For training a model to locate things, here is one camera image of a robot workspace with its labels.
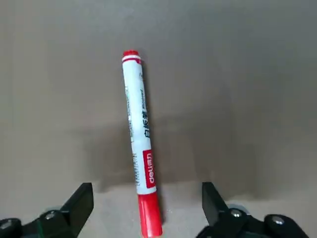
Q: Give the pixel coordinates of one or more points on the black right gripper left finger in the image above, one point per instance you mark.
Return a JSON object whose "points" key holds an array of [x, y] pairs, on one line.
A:
{"points": [[74, 213]]}

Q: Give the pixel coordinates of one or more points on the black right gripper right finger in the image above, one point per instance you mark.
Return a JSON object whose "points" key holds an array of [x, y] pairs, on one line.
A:
{"points": [[215, 213]]}

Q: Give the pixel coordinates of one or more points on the red whiteboard marker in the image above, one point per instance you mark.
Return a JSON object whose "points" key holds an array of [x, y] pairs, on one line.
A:
{"points": [[141, 124]]}

